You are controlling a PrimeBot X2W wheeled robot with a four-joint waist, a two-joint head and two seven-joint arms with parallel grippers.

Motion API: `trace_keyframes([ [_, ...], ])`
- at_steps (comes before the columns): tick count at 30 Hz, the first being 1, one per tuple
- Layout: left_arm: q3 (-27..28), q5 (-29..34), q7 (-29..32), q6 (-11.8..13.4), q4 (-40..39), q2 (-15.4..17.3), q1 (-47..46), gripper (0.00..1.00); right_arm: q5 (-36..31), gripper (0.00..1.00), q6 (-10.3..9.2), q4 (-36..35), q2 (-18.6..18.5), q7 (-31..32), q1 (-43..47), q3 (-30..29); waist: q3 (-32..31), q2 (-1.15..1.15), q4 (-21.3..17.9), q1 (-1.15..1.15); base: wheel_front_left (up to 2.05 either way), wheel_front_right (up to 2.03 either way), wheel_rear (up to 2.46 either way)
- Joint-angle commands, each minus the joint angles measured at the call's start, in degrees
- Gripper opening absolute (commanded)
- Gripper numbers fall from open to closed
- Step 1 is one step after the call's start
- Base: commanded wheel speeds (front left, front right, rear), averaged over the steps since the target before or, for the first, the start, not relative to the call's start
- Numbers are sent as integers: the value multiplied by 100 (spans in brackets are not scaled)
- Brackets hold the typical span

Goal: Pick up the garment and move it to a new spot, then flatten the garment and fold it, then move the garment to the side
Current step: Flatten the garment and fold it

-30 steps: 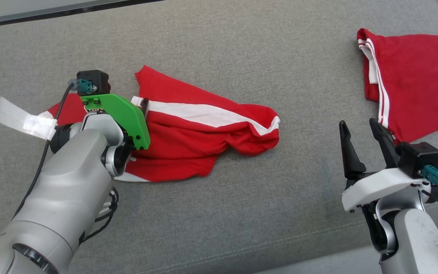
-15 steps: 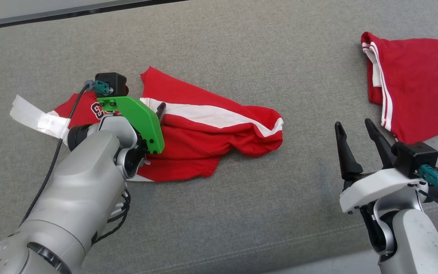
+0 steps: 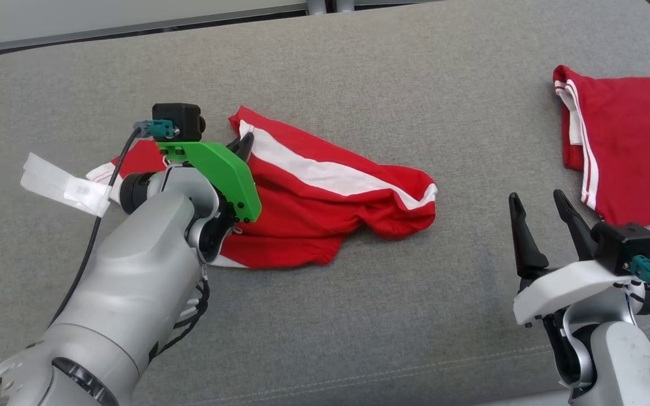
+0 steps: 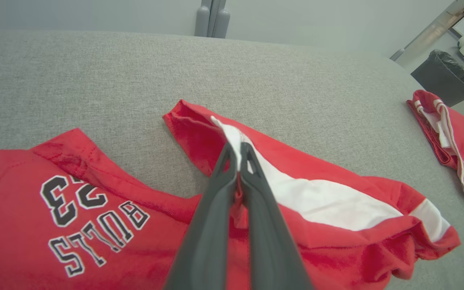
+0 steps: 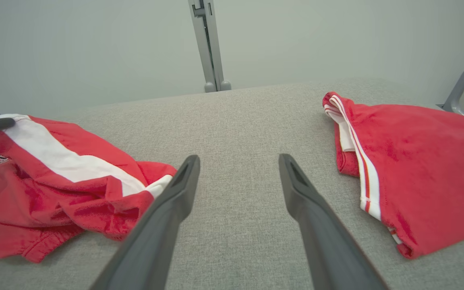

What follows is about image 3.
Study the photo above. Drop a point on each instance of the grey partition post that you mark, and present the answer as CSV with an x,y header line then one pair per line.
x,y
317,5
344,4

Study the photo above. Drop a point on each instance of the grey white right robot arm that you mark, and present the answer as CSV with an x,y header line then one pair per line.
x,y
618,361

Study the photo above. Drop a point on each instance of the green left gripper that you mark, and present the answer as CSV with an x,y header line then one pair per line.
x,y
229,175

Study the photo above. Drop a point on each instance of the white tape flag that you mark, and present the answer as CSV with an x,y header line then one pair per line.
x,y
60,183

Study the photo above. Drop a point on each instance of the red shorts with white stripe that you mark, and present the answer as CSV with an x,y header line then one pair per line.
x,y
313,214

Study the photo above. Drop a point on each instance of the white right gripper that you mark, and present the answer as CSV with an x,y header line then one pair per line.
x,y
567,285

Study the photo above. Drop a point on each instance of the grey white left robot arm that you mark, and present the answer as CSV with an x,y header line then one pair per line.
x,y
122,293

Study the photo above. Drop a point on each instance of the grey fabric sofa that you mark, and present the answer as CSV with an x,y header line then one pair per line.
x,y
359,67

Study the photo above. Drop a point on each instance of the red white numbered jersey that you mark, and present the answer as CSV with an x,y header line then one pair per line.
x,y
635,141

